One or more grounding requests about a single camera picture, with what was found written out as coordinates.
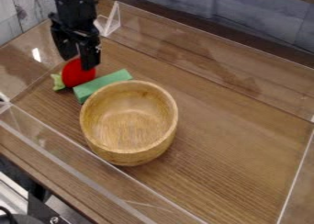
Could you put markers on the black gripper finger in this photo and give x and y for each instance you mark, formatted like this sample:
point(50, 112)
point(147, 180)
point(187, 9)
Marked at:
point(90, 53)
point(65, 43)

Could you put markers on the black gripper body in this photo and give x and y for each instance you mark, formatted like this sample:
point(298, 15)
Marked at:
point(74, 22)

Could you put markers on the red plush strawberry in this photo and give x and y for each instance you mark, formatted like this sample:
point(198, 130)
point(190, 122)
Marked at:
point(73, 75)

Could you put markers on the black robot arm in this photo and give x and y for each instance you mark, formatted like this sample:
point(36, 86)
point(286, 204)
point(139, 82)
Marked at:
point(75, 33)

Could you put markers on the green foam block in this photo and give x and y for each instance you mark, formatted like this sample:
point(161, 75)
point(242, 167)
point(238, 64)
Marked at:
point(86, 89)

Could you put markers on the wooden bowl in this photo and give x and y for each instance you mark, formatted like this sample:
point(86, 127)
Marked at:
point(129, 121)

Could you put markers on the clear acrylic enclosure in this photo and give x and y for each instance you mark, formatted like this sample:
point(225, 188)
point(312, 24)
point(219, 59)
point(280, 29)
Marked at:
point(240, 167)

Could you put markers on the black metal bracket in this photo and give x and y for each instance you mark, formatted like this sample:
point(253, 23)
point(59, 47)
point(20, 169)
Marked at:
point(40, 211)

